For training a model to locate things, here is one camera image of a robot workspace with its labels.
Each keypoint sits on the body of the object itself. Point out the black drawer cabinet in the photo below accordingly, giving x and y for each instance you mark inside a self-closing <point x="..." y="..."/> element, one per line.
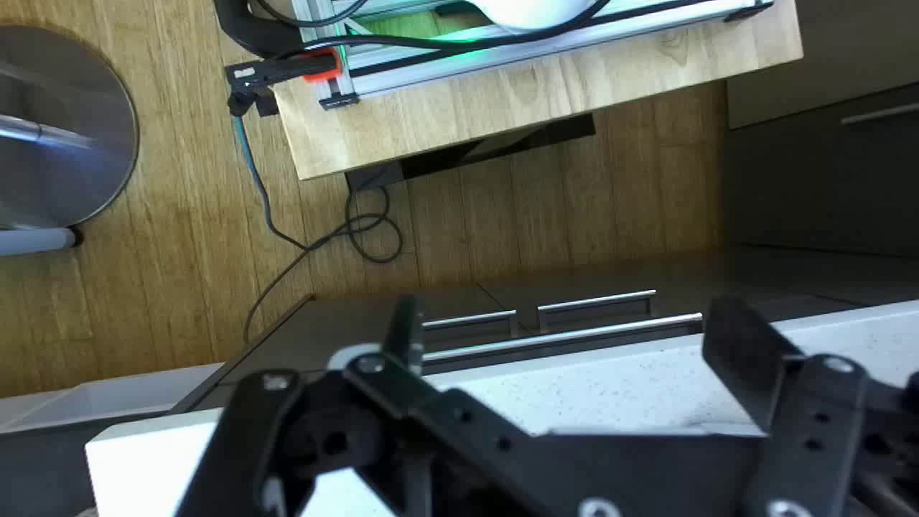
<point x="327" y="332"/>

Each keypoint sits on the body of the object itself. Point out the aluminium profile frame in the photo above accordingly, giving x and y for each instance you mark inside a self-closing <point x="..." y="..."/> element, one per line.
<point x="537" y="53"/>

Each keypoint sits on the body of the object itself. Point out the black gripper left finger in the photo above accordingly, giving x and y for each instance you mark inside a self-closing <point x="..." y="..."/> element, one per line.
<point x="413" y="404"/>

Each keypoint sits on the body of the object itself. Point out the black clamp with orange part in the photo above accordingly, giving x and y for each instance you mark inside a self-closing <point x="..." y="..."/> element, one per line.
<point x="290" y="70"/>

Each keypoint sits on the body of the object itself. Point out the light wooden base board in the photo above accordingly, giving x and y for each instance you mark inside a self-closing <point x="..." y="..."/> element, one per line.
<point x="537" y="95"/>

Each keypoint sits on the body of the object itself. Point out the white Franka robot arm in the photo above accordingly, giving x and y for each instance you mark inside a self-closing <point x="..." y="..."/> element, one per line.
<point x="534" y="12"/>

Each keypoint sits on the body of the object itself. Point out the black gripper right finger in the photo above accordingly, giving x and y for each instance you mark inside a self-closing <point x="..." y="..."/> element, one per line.
<point x="815" y="432"/>

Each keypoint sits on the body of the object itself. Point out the dark appliance cabinet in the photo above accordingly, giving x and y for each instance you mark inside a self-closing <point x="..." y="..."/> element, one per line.
<point x="824" y="182"/>

